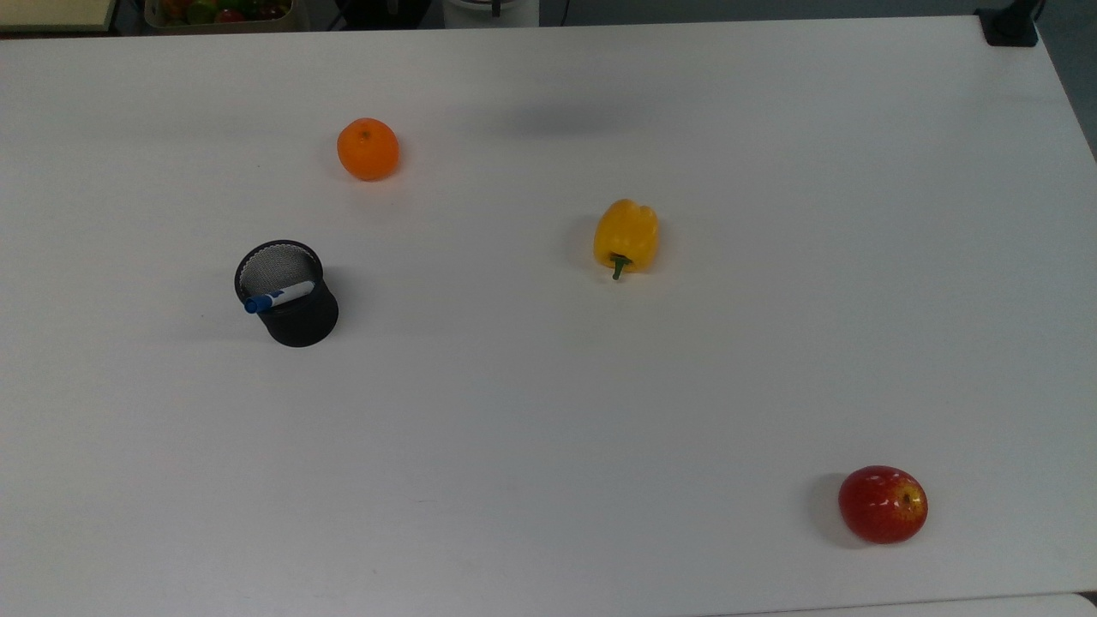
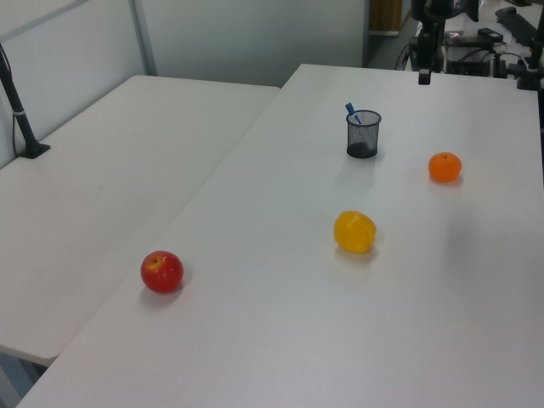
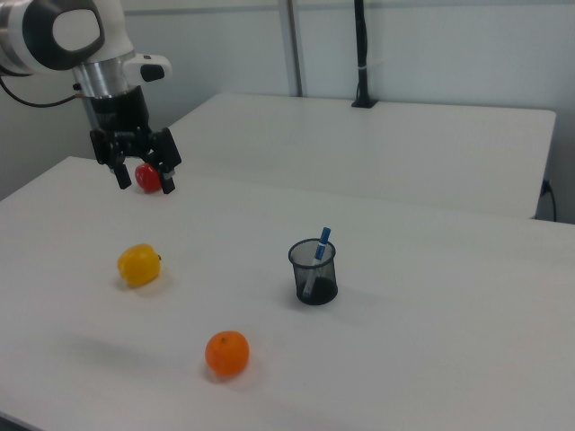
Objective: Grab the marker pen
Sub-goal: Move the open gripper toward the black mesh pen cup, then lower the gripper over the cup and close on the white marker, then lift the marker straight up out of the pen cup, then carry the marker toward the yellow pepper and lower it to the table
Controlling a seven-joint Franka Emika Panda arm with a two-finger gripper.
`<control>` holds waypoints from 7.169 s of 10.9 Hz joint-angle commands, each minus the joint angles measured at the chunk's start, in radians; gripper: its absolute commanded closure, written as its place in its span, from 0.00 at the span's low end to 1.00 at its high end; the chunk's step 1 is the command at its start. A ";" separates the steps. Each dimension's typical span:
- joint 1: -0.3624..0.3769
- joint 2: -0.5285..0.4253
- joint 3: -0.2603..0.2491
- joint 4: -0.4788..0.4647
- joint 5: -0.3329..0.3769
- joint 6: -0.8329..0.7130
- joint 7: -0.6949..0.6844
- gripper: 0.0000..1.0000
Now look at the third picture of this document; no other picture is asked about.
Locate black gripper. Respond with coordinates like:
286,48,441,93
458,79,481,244
85,84,183,195

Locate blue and white marker pen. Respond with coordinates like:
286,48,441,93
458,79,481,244
301,226,332,299

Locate black mesh pen cup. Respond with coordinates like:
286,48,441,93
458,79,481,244
287,238,339,307

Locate red apple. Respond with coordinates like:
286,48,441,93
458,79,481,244
135,162,163,194

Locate yellow bell pepper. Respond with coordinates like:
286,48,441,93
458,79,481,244
117,242,163,288

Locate orange mandarin fruit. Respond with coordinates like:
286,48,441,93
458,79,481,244
205,330,251,377

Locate black pole with base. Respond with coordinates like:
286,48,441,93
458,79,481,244
350,0,378,110

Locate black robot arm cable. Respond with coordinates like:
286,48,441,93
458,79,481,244
0,74,84,108

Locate grey partition post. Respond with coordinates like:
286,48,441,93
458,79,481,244
277,0,307,98

